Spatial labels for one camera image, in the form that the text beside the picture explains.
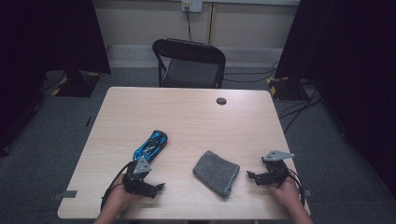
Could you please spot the black table grommet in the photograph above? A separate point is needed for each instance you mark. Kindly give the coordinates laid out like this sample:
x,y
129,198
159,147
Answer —
x,y
221,101

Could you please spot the beige wall conduit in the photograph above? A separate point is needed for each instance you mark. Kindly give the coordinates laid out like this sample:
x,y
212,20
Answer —
x,y
212,23

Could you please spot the blue and black toy car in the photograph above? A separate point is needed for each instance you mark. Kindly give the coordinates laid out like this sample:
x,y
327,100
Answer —
x,y
151,145

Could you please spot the white wall socket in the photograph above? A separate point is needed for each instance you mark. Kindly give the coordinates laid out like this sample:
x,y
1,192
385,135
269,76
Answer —
x,y
192,5

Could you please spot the black curtain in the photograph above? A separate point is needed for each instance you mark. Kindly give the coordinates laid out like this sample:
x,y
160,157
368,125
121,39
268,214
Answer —
x,y
46,37
348,62

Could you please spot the person's left hand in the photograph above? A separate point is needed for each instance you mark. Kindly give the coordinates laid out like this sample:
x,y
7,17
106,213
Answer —
x,y
123,199

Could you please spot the person's right hand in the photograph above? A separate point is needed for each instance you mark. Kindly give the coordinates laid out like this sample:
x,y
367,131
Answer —
x,y
288,194

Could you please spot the black folding chair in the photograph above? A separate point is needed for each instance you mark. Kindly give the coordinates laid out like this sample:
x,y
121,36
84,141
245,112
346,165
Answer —
x,y
190,56

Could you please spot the grey towel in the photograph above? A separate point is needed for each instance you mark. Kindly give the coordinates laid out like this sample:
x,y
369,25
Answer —
x,y
216,172

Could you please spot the stand base with striped tape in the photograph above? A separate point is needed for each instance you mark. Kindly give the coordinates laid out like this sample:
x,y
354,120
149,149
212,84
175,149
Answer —
x,y
77,85
285,88

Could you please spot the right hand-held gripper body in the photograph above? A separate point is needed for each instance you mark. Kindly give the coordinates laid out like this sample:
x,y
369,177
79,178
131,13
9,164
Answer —
x,y
277,174

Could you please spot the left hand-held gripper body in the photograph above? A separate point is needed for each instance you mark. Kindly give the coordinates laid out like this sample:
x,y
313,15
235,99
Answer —
x,y
141,168

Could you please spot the grey tape strip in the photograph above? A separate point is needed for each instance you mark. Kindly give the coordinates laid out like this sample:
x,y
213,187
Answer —
x,y
67,194
308,193

